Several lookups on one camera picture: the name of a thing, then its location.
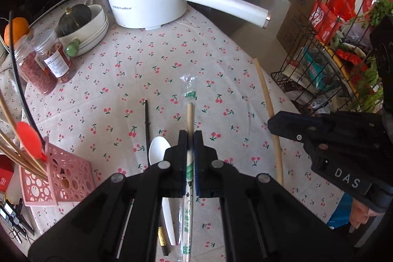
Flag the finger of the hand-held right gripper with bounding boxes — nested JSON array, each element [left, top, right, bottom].
[[267, 110, 319, 143]]

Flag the black wire rack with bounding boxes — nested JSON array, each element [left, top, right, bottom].
[[270, 0, 393, 115]]

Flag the cherry print tablecloth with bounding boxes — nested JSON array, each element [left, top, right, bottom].
[[0, 0, 353, 262]]

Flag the labelled jar of red berries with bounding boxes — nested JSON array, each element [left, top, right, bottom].
[[33, 29, 77, 84]]

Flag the black binder clips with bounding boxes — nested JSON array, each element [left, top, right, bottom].
[[0, 199, 35, 241]]

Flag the long wooden chopstick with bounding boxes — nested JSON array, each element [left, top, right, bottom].
[[253, 57, 285, 186]]

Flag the teal food package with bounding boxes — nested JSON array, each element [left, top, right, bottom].
[[303, 50, 336, 88]]

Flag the jar of pink grains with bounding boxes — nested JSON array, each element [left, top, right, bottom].
[[14, 35, 57, 95]]

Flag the red snack packet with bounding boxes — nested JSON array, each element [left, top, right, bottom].
[[310, 0, 342, 44]]

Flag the red plastic spoon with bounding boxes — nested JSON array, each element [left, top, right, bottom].
[[16, 121, 48, 162]]

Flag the black chopstick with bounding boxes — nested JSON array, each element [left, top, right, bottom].
[[9, 11, 48, 155], [144, 99, 170, 256]]

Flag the pink perforated utensil holder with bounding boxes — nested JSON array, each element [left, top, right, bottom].
[[19, 136, 93, 207]]

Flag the brown cardboard box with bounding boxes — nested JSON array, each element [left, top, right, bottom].
[[276, 0, 327, 51]]

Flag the disposable chopsticks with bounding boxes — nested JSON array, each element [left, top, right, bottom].
[[179, 74, 197, 262]]

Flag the blue fabric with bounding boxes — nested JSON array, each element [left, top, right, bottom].
[[326, 200, 352, 229]]

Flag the white plastic spoon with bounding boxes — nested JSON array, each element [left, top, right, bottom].
[[148, 136, 177, 246]]

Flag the green pumpkin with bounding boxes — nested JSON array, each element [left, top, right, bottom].
[[56, 3, 93, 38]]

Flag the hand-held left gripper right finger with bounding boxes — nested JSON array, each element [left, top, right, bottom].
[[193, 129, 352, 262]]

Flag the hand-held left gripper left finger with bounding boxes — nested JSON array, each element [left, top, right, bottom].
[[28, 129, 189, 262]]

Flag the green ceramic spoon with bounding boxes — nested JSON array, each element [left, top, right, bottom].
[[66, 38, 82, 57]]

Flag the green leafy vegetables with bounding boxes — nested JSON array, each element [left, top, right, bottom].
[[356, 0, 393, 28]]

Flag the orange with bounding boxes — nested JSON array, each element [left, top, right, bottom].
[[4, 17, 29, 48]]

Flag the person's right hand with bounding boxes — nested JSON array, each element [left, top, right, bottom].
[[349, 197, 374, 232]]

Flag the red cardboard box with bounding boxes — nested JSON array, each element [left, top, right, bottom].
[[0, 154, 14, 192]]

